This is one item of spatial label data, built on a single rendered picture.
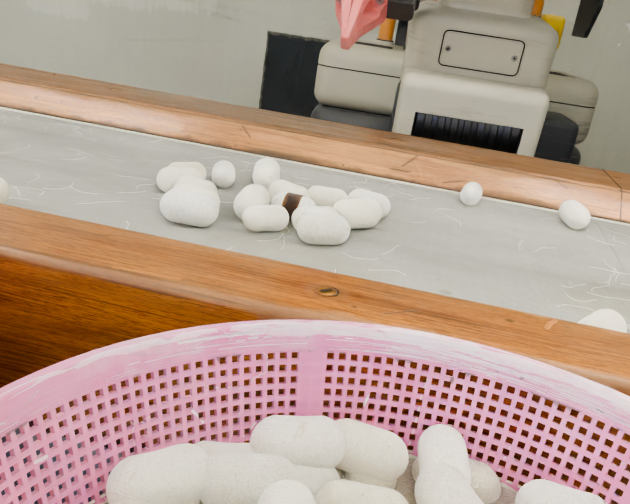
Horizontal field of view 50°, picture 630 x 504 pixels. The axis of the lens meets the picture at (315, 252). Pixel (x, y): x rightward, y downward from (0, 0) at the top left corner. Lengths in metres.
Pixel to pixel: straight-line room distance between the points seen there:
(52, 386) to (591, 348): 0.21
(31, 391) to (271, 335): 0.09
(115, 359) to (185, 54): 2.39
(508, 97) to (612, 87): 1.57
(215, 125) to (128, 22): 2.01
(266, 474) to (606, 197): 0.48
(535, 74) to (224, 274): 0.85
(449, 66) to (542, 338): 0.81
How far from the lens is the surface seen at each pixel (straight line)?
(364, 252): 0.43
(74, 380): 0.22
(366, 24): 0.62
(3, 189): 0.44
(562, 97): 1.37
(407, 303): 0.30
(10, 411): 0.21
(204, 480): 0.23
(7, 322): 0.34
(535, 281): 0.44
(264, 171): 0.52
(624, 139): 2.65
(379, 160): 0.63
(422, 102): 1.04
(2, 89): 0.76
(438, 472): 0.24
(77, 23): 2.74
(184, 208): 0.42
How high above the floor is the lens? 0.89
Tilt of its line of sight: 21 degrees down
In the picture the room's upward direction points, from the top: 9 degrees clockwise
